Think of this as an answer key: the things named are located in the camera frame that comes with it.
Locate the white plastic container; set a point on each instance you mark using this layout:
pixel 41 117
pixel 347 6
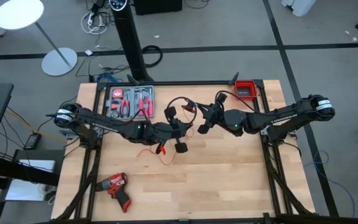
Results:
pixel 300 6

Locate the black aluminium rig frame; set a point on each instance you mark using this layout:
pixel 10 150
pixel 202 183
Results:
pixel 197 83

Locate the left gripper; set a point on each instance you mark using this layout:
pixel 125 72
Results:
pixel 176 129

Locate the white flat box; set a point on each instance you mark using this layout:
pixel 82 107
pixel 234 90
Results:
pixel 37 165

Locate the red tape measure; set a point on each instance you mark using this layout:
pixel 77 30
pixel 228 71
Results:
pixel 117 93

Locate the black box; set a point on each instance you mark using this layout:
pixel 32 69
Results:
pixel 157 6

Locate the black tower fan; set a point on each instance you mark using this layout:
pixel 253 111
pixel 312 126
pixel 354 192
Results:
pixel 129 37

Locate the black power adapter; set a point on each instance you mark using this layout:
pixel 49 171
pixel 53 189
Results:
pixel 33 141

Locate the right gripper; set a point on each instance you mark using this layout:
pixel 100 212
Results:
pixel 216 116

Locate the small red plastic bin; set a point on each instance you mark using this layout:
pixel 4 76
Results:
pixel 236 90

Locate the grey tool kit case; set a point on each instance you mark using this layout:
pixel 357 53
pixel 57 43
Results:
pixel 131 93

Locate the small white adapter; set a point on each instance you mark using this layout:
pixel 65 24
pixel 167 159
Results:
pixel 88 52

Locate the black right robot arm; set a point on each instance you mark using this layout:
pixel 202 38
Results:
pixel 278 118

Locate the white round side table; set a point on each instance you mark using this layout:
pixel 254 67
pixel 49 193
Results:
pixel 19 14

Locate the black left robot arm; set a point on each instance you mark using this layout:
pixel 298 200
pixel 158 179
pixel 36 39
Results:
pixel 104 123

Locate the black side stand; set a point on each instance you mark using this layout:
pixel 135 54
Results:
pixel 39 154

